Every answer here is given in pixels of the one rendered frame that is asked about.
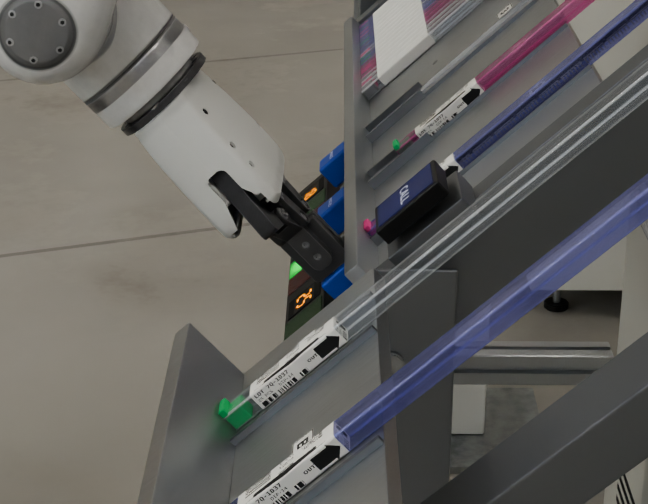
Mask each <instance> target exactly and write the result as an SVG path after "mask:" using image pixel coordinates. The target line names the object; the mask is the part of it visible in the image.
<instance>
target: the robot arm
mask: <svg viewBox="0 0 648 504"><path fill-rule="evenodd" d="M198 44H199V41H198V39H197V38H196V37H195V36H194V35H193V34H192V33H191V32H190V29H189V28H188V27H187V26H186V25H185V24H184V23H181V22H180V21H179V20H178V19H177V18H176V17H175V16H173V14H172V13H171V12H170V11H169V10H168V9H167V8H166V7H165V6H164V4H163V3H162V2H161V1H160V0H0V67H1V68H2V69H3V70H4V71H6V72H7V73H9V74H10V75H12V76H13V77H15V78H17V79H20V80H22V81H25V82H28V83H33V84H39V85H50V84H55V83H60V82H64V83H65V84H66V85H67V86H68V87H69V88H70V89H71V90H72V91H73V92H74V93H75V94H76V95H77V96H78V97H79V98H80V99H81V100H82V101H83V102H84V103H85V104H86V105H87V106H88V107H89V108H90V109H91V110H92V111H93V112H94V113H95V114H96V115H97V116H98V117H99V118H100V119H101V120H102V121H103V122H104V123H105V124H106V125H107V126H108V127H109V128H111V129H112V128H115V127H117V126H119V125H121V124H122V123H124V124H123V126H122V128H121V130H122V131H123V132H124V133H125V134H126V135H127V136H130V135H132V134H134V133H135V135H136V137H137V138H138V140H139V141H140V142H141V144H142V145H143V146H144V148H145V149H146V150H147V152H148V153H149V154H150V155H151V157H152V158H153V159H154V160H155V162H156V163H157V164H158V165H159V166H160V168H161V169H162V170H163V171H164V172H165V173H166V175H167V176H168V177H169V178H170V179H171V180H172V181H173V182H174V184H175V185H176V186H177V187H178V188H179V189H180V190H181V191H182V192H183V193H184V194H185V196H186V197H187V198H188V199H189V200H190V201H191V202H192V203H193V204H194V205H195V206H196V207H197V209H198V210H199V211H200V212H201V213H202V214H203V215H204V216H205V217H206V218H207V219H208V220H209V221H210V222H211V223H212V224H213V226H214V227H215V228H216V229H217V230H218V231H219V232H220V233H221V234H222V235H223V236H225V237H226V238H230V239H234V238H236V237H238V236H239V235H240V232H241V227H242V221H243V216H244V218H245V219H246V220H247V221H248V222H249V223H250V225H251V226H252V227H253V228H254V229H255V230H256V231H257V233H258V234H259V235H260V236H261V237H262V238H263V239H264V240H267V239H269V238H270V239H271V240H272V241H273V242H274V243H276V244H277V245H278V246H280V247H281V248H282V249H283V250H284V251H285V252H286V253H287V254H288V255H289V256H290V257H291V258H292V259H293V260H294V261H295V262H296V263H297V264H298V265H299V266H300V267H301V268H302V269H303V270H304V271H305V272H306V273H307V274H308V275H309V276H310V277H311V278H312V279H313V280H314V281H315V282H321V281H323V280H324V279H325V278H326V277H328V276H329V275H330V274H331V273H332V272H334V271H335V270H336V269H337V268H338V267H340V266H341V265H342V264H343V263H344V240H343V239H342V238H341V237H340V236H339V235H338V234H337V233H336V232H335V231H334V230H333V229H332V227H331V226H330V225H329V224H328V223H327V222H326V221H325V220H324V219H323V218H322V217H321V216H320V215H319V214H318V213H317V212H316V211H315V210H314V209H313V210H312V211H310V210H311V208H310V206H309V204H308V203H307V202H306V200H305V199H304V198H303V197H302V196H301V195H300V194H299V193H298V192H297V191H296V189H295V188H294V187H293V186H292V185H291V184H290V183H289V182H288V181H287V180H286V178H285V176H284V162H285V160H284V155H283V153H282V151H281V149H280V148H279V146H278V145H277V144H276V143H275V142H274V140H273V139H272V138H271V137H270V136H269V135H268V134H267V133H266V132H265V130H264V129H263V128H262V127H261V126H260V125H259V124H258V123H257V122H256V121H255V120H254V119H253V118H252V117H251V116H250V115H249V114H248V113H247V112H246V111H245V110H244V109H243V108H242V107H241V106H240V105H239V104H238V103H237V102H235V101H234V100H233V99H232V98H231V97H230V96H229V95H228V94H227V93H226V92H225V91H224V90H223V89H222V88H221V87H219V86H218V85H217V84H216V83H215V81H214V80H212V79H211V78H210V77H208V76H207V75H206V74H205V73H204V72H203V71H202V70H200V68H201V67H202V66H203V64H204V63H205V59H206V57H205V56H204V55H203V54H202V53H201V52H197V53H195V54H193V53H194V51H195V50H196V48H197V46H198ZM192 54H193V55H192ZM309 211H310V212H309ZM307 212H309V213H308V214H306V213H307Z"/></svg>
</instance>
